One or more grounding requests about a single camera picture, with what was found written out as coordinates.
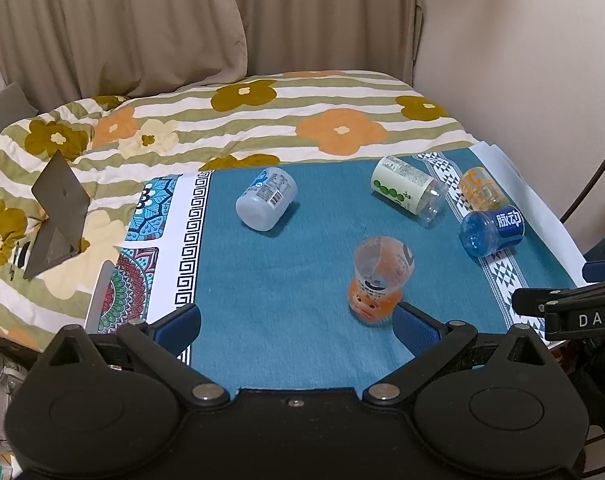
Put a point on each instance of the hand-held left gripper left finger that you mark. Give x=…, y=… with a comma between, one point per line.
x=180, y=327

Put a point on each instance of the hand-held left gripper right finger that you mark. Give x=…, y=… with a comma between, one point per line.
x=415, y=332

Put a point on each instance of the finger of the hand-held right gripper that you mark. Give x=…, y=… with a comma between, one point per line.
x=604, y=270
x=557, y=299

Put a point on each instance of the clear orange cup with face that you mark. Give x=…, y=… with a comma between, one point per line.
x=380, y=280

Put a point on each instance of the blue translucent cup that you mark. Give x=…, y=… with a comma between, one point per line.
x=492, y=232

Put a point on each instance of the clear cup with orange label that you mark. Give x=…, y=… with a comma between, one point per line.
x=480, y=190

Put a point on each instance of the clear cup with green-dotted label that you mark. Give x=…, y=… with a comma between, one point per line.
x=405, y=187

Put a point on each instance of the white cup with blue label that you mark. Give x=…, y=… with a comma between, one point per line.
x=267, y=200

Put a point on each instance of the white flat device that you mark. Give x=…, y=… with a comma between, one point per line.
x=100, y=297

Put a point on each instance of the teal patterned cloth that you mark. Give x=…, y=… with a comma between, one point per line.
x=292, y=280

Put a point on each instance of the grey folding stand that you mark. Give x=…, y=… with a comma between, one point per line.
x=57, y=220

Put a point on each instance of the clear glass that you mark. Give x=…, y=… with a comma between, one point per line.
x=5, y=377

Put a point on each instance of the floral striped blanket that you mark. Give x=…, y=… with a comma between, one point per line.
x=262, y=120

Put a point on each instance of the grey cushion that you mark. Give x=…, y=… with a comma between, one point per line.
x=7, y=102

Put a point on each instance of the beige curtain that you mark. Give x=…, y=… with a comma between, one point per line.
x=197, y=25

